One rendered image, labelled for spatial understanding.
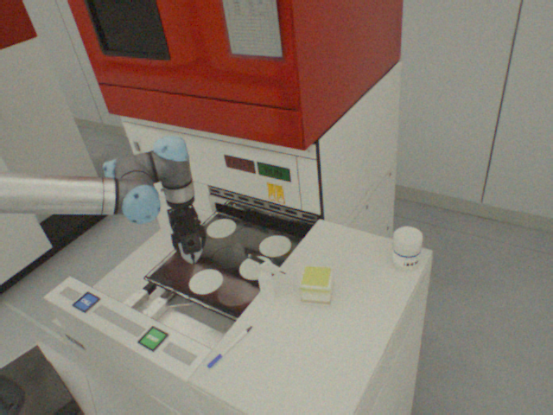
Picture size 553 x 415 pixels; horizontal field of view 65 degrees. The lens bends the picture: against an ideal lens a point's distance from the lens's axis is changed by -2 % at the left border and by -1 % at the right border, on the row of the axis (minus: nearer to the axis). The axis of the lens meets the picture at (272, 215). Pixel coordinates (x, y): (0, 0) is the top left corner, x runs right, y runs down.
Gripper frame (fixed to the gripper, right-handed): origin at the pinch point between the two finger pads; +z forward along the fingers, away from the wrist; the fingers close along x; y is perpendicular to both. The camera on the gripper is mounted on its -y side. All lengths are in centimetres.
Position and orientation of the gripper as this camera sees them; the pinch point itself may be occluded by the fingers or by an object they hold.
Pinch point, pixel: (193, 261)
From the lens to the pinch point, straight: 121.6
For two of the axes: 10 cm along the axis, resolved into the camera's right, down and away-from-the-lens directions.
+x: -9.2, 2.5, -2.9
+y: -3.8, -5.3, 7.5
